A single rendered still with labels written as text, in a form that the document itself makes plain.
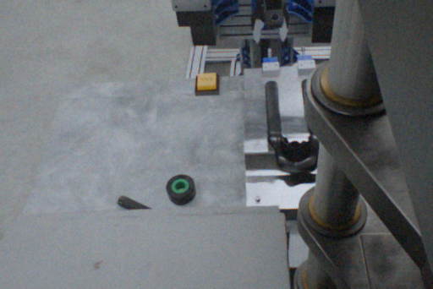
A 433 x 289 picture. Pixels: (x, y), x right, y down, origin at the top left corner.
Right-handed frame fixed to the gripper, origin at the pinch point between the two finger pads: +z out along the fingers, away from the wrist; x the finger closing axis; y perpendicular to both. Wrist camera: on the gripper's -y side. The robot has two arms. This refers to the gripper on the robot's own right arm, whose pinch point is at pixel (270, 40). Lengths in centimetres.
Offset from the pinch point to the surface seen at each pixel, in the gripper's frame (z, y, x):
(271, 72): 9.8, -2.5, -0.1
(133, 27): 101, 149, 84
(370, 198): -50, -87, -6
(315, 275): -11, -77, -4
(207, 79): 17.1, 3.6, 20.4
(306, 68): 9.3, -2.5, -10.7
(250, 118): 12.2, -19.1, 6.5
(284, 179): 14.6, -39.2, -1.9
